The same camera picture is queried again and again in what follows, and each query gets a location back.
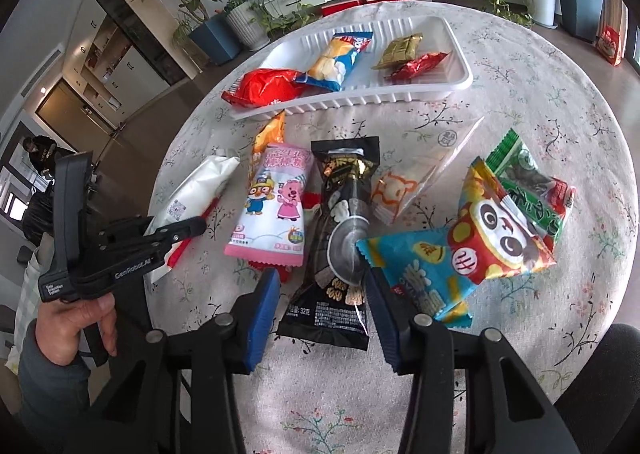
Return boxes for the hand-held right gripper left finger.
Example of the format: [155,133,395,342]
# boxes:
[90,268,282,454]

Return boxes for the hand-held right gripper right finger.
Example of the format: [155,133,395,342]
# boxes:
[365,268,566,454]

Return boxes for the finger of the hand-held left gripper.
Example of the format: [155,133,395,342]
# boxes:
[97,215,208,260]

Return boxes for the white snack bag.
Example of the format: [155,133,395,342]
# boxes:
[145,148,242,284]

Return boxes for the blue panda snack packet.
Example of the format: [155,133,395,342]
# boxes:
[355,158,558,330]

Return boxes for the black snack packet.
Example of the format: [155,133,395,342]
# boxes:
[276,136,382,352]

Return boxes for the pink cartoon snack packet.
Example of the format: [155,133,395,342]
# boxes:
[224,144,316,269]

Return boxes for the orange snack packet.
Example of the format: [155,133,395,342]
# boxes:
[251,110,287,170]

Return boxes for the clear pastry packet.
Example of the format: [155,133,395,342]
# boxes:
[367,116,486,227]

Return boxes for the red snack bag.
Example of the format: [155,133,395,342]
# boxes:
[221,68,308,110]

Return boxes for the green snack packet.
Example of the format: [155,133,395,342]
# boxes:
[486,128,577,255]

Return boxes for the white plastic tray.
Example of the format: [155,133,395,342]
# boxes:
[230,15,474,122]

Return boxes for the blue cake packet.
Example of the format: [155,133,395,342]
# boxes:
[294,31,375,91]

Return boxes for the red foil snack packet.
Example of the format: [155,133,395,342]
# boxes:
[385,51,452,84]

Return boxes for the gold snack packet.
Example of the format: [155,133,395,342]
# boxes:
[372,33,423,71]

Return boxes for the person's left forearm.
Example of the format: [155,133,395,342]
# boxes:
[17,329,93,435]

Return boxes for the person's left hand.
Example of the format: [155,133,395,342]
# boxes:
[34,295,118,360]

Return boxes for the leafy tree in blue pot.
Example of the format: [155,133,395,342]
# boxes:
[135,0,243,66]

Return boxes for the plant in ribbed white pot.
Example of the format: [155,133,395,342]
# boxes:
[222,0,271,51]

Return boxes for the red floor bag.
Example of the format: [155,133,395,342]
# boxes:
[595,25,623,67]

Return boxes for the wall cabinets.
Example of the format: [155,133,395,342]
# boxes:
[20,0,191,135]

